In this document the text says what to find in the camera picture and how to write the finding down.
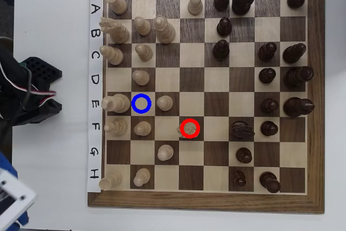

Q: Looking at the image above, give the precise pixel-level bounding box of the dark wooden pawn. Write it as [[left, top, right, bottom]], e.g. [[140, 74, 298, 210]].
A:
[[258, 68, 277, 85], [260, 98, 280, 115], [260, 121, 279, 137], [216, 16, 232, 37], [258, 42, 278, 62], [212, 39, 230, 62], [235, 147, 253, 164], [214, 0, 230, 12], [230, 170, 247, 188]]

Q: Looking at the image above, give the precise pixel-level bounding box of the black camera circuit board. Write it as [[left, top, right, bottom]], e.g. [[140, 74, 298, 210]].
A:
[[0, 187, 17, 217]]

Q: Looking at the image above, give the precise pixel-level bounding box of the black camera cable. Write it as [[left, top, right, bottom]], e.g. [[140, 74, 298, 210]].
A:
[[21, 65, 35, 110]]

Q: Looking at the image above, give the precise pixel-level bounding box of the light wooden king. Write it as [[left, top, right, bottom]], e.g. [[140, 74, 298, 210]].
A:
[[101, 94, 131, 114]]

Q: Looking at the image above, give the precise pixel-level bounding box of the light wooden pawn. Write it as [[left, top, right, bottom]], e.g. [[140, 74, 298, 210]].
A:
[[133, 168, 151, 188], [156, 95, 174, 111], [133, 121, 152, 136], [131, 69, 150, 86], [133, 16, 152, 37], [187, 0, 203, 15], [135, 43, 154, 62], [157, 144, 174, 162]]

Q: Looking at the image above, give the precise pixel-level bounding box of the dark wooden knight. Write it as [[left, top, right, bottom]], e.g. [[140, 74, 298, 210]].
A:
[[229, 121, 256, 141], [231, 0, 257, 16]]

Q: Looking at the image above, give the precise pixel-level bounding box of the moved white pawn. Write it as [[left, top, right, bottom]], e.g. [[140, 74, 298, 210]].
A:
[[177, 121, 201, 139]]

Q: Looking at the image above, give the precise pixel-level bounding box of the light wooden knight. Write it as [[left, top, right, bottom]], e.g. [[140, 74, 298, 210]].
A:
[[98, 16, 130, 44]]

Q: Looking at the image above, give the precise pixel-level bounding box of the dark wooden king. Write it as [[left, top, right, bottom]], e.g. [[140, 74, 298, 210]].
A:
[[283, 97, 316, 118]]

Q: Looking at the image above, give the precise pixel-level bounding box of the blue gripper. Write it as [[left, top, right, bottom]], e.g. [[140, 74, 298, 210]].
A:
[[0, 151, 29, 227]]

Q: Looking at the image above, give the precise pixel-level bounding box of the white paper letter strip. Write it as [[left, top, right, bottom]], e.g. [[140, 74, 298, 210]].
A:
[[86, 0, 105, 193]]

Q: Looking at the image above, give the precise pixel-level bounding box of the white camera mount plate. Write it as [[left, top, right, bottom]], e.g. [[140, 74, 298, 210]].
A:
[[0, 168, 37, 229]]

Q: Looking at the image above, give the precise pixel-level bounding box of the light wooden bishop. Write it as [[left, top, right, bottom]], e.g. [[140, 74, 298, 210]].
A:
[[99, 45, 124, 66], [104, 118, 128, 137]]

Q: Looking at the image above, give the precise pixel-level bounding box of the dark wooden queen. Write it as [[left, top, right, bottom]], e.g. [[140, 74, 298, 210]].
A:
[[283, 65, 315, 89]]

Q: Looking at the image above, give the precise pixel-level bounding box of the wooden chessboard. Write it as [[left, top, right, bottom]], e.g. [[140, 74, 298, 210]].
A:
[[87, 0, 326, 215]]

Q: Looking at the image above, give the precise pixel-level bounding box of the red white black servo cable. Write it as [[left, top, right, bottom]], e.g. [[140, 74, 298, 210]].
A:
[[24, 84, 58, 107], [0, 57, 11, 80]]

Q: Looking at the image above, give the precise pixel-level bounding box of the light wooden queen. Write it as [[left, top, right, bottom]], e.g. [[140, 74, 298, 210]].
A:
[[152, 15, 176, 44]]

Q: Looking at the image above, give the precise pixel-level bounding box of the light wooden rook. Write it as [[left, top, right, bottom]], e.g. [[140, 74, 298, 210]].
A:
[[104, 0, 129, 16], [98, 170, 123, 191]]

